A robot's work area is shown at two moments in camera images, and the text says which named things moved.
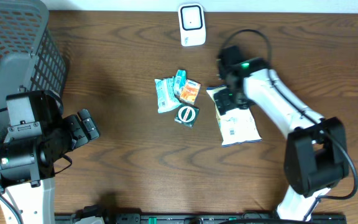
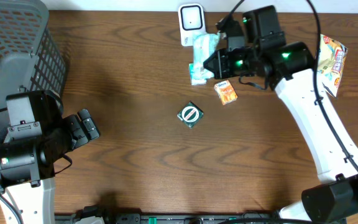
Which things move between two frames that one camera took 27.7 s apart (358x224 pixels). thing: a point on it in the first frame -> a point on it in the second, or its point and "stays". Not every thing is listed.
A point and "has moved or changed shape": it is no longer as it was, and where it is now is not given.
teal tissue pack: (166, 99) -> (204, 45)
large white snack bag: (236, 126) -> (332, 59)
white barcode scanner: (192, 25) stays
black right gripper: (223, 102) -> (217, 67)
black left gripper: (81, 130) stays
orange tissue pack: (190, 91) has moved or changed shape
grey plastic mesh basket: (19, 52) stays
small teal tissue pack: (179, 78) -> (198, 74)
